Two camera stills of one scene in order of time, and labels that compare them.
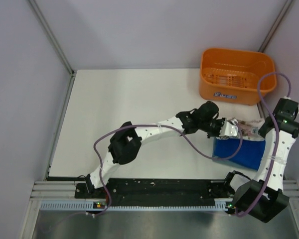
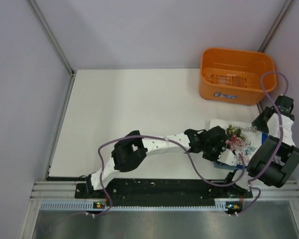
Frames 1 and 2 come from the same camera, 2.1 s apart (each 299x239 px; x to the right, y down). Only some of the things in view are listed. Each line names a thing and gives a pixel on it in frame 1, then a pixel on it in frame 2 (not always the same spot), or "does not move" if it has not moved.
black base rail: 156,192 does not move
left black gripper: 220,122 → 221,147
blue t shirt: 250,156 → 264,137
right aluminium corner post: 267,37 does not move
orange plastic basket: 232,75 does not move
